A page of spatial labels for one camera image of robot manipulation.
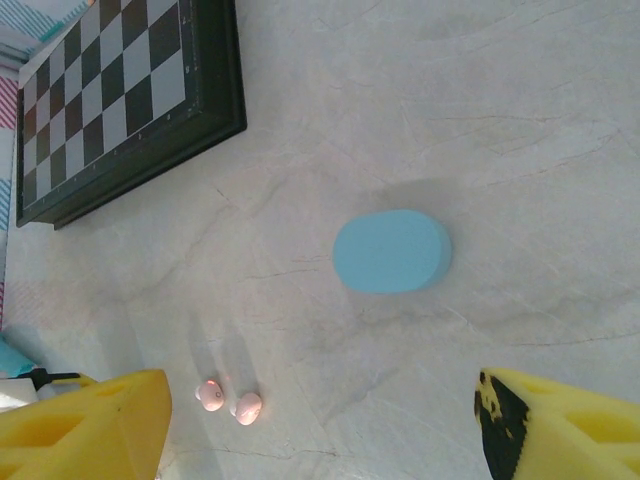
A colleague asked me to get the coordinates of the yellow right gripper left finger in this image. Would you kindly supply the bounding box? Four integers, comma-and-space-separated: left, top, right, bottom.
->
0, 368, 174, 480

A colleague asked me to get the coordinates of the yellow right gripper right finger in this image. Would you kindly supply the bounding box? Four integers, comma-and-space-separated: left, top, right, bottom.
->
473, 367, 640, 480

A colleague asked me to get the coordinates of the pink earbud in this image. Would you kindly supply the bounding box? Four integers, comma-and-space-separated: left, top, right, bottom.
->
194, 379, 224, 412
229, 392, 264, 426

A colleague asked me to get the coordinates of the blue earbud charging case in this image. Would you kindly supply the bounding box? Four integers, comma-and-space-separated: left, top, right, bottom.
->
332, 209, 454, 295

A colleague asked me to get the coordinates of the teal tube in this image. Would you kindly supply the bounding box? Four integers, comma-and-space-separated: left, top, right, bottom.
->
0, 327, 32, 377

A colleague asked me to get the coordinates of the black grey chessboard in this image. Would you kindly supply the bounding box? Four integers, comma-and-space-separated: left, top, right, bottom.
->
14, 0, 249, 231

